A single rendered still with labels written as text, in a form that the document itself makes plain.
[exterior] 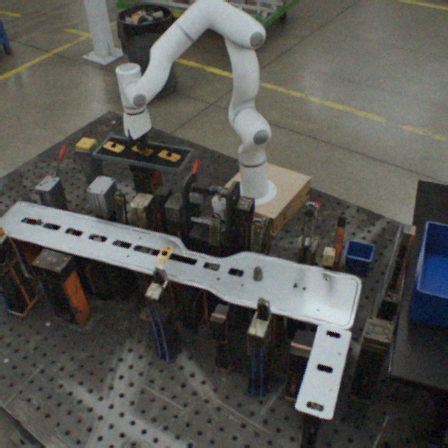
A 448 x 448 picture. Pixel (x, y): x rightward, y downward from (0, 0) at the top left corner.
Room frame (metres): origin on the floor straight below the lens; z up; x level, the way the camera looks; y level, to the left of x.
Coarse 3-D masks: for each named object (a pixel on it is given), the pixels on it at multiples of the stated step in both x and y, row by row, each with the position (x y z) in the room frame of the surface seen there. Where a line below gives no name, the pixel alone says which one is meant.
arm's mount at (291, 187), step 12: (276, 168) 1.94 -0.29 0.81; (240, 180) 1.88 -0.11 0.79; (276, 180) 1.85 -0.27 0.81; (288, 180) 1.84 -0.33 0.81; (300, 180) 1.83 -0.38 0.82; (276, 192) 1.76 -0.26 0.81; (288, 192) 1.75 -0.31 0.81; (300, 192) 1.77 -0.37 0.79; (276, 204) 1.68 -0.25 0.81; (288, 204) 1.68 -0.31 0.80; (300, 204) 1.78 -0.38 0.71; (276, 216) 1.61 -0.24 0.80; (288, 216) 1.69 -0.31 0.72; (276, 228) 1.62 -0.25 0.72
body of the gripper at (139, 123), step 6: (126, 114) 1.62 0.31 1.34; (132, 114) 1.61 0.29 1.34; (138, 114) 1.61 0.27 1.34; (144, 114) 1.64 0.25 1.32; (126, 120) 1.61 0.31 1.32; (132, 120) 1.60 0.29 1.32; (138, 120) 1.62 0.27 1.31; (144, 120) 1.64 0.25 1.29; (150, 120) 1.67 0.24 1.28; (126, 126) 1.61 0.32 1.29; (132, 126) 1.60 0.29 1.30; (138, 126) 1.61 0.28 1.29; (144, 126) 1.64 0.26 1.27; (150, 126) 1.66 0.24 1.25; (126, 132) 1.61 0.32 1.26; (132, 132) 1.59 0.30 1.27; (138, 132) 1.61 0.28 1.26; (144, 132) 1.64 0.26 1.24
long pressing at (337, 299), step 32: (0, 224) 1.45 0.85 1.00; (64, 224) 1.42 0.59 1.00; (96, 224) 1.41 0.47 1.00; (96, 256) 1.25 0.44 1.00; (192, 256) 1.21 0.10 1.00; (256, 256) 1.19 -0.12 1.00; (224, 288) 1.06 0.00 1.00; (256, 288) 1.05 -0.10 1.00; (288, 288) 1.04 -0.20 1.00; (320, 288) 1.03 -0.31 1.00; (352, 288) 1.02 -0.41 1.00; (320, 320) 0.91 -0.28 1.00; (352, 320) 0.90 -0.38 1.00
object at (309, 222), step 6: (306, 204) 1.20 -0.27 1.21; (312, 204) 1.19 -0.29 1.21; (306, 210) 1.17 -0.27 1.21; (312, 210) 1.16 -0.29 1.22; (306, 216) 1.18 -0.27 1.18; (312, 216) 1.16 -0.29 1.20; (306, 222) 1.18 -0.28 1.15; (312, 222) 1.18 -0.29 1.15; (306, 228) 1.18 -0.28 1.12; (312, 228) 1.17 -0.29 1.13; (306, 234) 1.18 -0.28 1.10; (312, 234) 1.16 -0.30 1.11; (312, 240) 1.17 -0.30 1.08
